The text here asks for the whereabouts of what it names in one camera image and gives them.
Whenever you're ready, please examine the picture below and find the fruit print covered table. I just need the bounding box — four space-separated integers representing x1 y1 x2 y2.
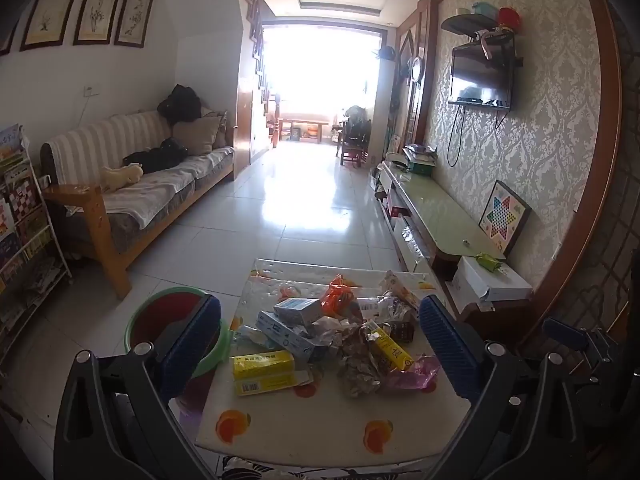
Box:
195 258 473 458

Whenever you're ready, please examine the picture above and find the beige pillow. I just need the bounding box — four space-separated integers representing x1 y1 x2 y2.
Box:
172 116 223 156

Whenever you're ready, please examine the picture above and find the orange plastic bag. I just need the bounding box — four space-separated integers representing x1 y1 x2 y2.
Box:
320 274 362 318

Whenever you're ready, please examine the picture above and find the long television cabinet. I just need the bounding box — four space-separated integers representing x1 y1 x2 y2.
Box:
372 160 533 341

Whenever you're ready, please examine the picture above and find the long blue white box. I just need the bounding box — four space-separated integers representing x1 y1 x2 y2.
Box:
256 310 328 363

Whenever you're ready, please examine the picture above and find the dark wall shelf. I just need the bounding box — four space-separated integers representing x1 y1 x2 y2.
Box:
440 14 516 38

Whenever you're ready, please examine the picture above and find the black bag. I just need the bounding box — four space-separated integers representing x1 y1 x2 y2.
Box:
157 84 203 125

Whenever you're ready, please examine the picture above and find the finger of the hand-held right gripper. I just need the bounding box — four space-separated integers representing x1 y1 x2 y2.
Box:
542 317 621 361

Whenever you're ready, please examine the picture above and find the green and red trash bin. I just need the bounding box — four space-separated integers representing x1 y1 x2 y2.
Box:
124 286 233 378

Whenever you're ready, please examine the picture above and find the small dark box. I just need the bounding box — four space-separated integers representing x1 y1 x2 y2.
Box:
387 321 417 343

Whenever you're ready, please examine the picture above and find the white cardboard box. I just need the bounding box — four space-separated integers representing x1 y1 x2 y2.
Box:
452 256 533 303

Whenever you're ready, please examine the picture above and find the wooden sofa with striped cover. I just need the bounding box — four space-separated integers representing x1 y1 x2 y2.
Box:
40 109 236 301

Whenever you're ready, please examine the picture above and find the low wooden table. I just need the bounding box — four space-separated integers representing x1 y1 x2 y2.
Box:
276 117 331 144

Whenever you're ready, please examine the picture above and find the cream plush toy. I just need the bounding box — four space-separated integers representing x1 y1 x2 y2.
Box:
100 162 145 193

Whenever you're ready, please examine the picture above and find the black clothing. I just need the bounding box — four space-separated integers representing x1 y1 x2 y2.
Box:
122 137 190 173

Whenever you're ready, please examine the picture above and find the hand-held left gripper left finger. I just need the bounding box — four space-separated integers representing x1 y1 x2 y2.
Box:
54 294 222 480

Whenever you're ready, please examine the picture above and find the white book rack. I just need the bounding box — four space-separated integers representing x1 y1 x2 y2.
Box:
0 122 73 361

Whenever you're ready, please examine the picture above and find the wall television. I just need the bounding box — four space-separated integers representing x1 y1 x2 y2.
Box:
447 32 516 111

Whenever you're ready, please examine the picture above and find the small blue white box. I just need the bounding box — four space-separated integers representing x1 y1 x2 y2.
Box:
272 297 323 325

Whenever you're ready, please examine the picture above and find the stack of books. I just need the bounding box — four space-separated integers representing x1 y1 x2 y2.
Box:
402 144 438 176

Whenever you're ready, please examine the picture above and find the wooden chair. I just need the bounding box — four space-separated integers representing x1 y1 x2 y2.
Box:
335 105 373 167

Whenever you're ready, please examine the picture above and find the brown paper wrapper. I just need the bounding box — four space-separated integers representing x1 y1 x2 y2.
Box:
312 317 396 401

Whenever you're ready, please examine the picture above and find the star checkers board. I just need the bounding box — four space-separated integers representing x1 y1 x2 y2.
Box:
478 179 532 256

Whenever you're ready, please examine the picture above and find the yellow packet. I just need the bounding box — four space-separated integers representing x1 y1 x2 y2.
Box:
367 321 415 375

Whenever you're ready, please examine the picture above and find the flattened yellow box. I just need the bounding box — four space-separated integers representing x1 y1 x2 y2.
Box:
235 370 313 397

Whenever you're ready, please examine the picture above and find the black television cable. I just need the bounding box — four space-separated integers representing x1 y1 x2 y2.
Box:
446 104 467 167

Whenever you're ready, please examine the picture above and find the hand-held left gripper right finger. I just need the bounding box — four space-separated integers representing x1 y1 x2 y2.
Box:
419 294 601 480

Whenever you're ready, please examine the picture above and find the yellow box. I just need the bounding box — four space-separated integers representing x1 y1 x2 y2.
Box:
235 370 313 397
232 350 297 380

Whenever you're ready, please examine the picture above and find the white printed wrapper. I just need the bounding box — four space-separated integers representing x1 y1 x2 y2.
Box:
377 270 422 321

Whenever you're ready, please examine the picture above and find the framed plant picture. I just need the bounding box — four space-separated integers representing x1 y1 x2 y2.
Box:
20 0 90 52
114 0 157 48
73 0 126 46

